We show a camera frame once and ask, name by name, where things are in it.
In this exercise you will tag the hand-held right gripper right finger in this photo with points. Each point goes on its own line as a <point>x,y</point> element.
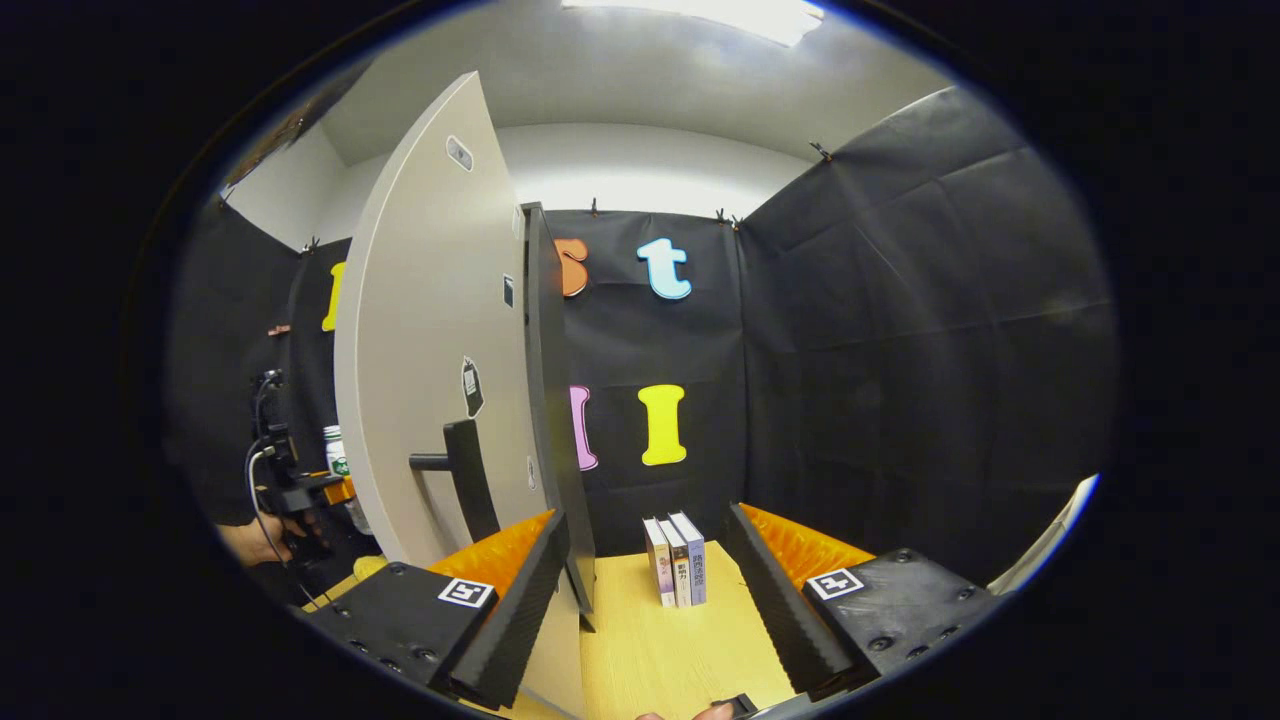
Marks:
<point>775,610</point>

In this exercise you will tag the yellow toy lemon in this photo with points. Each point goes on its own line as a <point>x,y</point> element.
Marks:
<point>368,568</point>

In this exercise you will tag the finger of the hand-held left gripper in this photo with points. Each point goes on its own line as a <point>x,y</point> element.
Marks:
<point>342,490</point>

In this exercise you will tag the white pink book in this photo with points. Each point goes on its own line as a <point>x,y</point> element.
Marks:
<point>660,565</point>

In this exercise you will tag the lavender book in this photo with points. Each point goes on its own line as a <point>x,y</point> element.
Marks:
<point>697,555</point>

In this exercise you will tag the long ceiling light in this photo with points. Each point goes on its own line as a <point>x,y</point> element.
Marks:
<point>720,15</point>

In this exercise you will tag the beige cabinet door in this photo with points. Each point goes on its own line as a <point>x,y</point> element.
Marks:
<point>430,300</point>

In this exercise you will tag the white plastic bottle green label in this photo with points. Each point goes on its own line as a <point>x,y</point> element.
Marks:
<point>340,462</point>

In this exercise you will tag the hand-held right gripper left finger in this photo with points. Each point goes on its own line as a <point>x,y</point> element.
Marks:
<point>515,620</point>

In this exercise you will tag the white board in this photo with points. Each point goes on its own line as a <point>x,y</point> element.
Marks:
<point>1050,535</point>

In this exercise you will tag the black backdrop cloth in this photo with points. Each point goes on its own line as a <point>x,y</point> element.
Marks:
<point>900,350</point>

